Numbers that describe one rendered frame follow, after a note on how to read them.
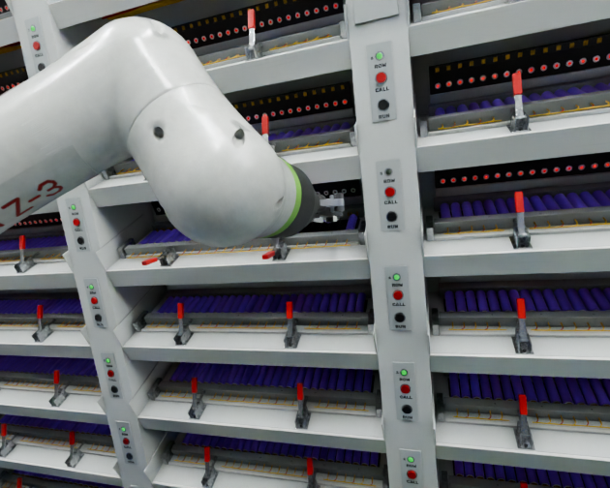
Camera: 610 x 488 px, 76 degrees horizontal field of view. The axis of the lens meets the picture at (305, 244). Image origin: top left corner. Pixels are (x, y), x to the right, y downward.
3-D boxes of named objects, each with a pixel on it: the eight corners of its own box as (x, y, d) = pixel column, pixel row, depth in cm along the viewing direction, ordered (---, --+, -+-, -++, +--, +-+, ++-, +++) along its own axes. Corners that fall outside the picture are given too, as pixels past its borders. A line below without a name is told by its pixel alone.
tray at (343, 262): (372, 279, 74) (365, 235, 69) (113, 287, 92) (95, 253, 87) (380, 227, 90) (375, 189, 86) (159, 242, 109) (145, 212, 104)
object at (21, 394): (114, 425, 102) (89, 389, 95) (-45, 409, 120) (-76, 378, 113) (156, 365, 118) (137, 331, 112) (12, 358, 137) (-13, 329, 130)
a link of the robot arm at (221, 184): (176, 277, 30) (281, 182, 27) (94, 156, 32) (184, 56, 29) (255, 266, 43) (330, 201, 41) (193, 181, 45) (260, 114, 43)
